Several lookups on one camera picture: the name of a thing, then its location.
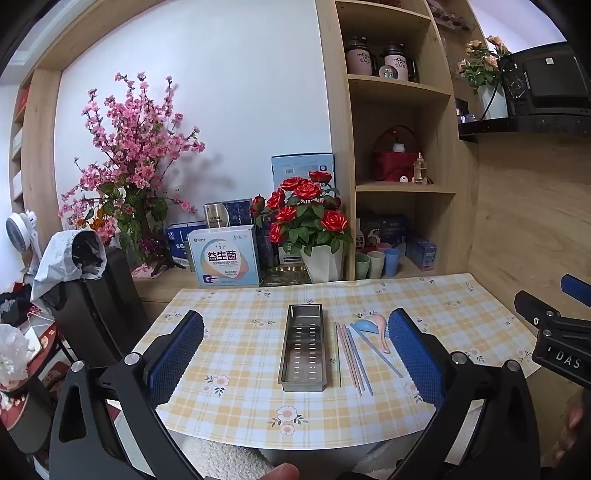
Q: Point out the pink blossom flower arrangement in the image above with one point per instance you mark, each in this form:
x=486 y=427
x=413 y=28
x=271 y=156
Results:
x=129 y=152

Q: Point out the stainless steel utensil tray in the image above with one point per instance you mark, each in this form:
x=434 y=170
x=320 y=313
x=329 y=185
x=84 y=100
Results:
x=302 y=350

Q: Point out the white navy label box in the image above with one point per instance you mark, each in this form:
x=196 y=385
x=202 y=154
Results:
x=288 y=256

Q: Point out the pink rose plant white pot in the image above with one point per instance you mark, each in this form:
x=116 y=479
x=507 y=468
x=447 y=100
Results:
x=482 y=64

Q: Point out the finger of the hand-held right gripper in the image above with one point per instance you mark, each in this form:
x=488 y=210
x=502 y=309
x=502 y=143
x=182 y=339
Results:
x=563 y=355
x=577 y=288

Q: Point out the beige cup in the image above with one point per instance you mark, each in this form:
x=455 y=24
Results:
x=377 y=265

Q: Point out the small purple blue box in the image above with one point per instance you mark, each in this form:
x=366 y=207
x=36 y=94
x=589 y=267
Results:
x=421 y=254

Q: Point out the small snow globe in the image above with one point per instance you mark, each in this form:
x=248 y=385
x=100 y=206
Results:
x=388 y=73

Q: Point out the pink cup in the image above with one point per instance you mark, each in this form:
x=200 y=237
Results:
x=383 y=246

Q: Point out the red rose plant white pot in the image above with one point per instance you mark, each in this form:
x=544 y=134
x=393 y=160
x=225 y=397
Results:
x=309 y=217

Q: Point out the small black tripod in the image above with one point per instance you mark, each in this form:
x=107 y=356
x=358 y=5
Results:
x=166 y=262

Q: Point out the row of small jars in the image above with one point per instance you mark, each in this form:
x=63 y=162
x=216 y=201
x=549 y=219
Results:
x=450 y=17

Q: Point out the white fluffy rug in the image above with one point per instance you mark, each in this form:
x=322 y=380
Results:
x=226 y=459

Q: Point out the light blue flat box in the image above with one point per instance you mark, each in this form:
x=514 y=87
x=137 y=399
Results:
x=291 y=167

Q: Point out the person's left hand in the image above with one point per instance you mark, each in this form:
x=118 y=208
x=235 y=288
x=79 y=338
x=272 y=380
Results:
x=280 y=471

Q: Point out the white small fan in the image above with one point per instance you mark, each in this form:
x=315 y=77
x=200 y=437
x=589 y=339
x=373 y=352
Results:
x=21 y=228

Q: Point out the white plastic bag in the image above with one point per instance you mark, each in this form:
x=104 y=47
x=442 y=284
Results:
x=13 y=353

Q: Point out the white pastel printed box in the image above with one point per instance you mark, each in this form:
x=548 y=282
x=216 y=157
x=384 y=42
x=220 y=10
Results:
x=224 y=256

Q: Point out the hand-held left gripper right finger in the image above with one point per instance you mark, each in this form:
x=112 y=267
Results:
x=418 y=360

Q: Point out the blue and white box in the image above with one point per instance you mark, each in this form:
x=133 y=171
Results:
x=178 y=240

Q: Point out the dark blue illustrated box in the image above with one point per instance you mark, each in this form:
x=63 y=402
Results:
x=388 y=228

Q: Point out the wooden shelf unit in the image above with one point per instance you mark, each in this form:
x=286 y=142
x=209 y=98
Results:
x=339 y=138

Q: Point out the clear glass bottle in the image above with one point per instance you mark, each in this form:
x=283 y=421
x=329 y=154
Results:
x=419 y=170

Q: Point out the pink spoon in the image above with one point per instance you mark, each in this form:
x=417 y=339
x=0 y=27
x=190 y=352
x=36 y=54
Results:
x=377 y=320

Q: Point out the blue spoon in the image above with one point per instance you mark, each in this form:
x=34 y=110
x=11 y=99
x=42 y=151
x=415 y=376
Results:
x=364 y=326

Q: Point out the green cup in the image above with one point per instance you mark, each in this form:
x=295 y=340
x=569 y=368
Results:
x=362 y=266

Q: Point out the person's right hand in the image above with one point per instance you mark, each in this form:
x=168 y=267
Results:
x=575 y=415

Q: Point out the black microwave oven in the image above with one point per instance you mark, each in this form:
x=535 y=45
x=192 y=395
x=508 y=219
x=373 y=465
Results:
x=549 y=78

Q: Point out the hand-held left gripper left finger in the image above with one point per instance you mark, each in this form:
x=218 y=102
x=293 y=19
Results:
x=178 y=355

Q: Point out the black counter ledge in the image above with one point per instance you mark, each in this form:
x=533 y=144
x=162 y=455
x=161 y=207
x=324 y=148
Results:
x=517 y=127

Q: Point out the black chair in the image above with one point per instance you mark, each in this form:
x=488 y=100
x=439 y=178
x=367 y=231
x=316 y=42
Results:
x=106 y=309

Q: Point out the yellow checkered floral tablecloth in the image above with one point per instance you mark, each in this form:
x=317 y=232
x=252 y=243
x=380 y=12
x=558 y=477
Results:
x=240 y=332

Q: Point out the grey white garment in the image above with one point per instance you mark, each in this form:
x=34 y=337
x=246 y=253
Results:
x=55 y=263

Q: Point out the red basket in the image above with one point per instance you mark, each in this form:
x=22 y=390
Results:
x=392 y=161

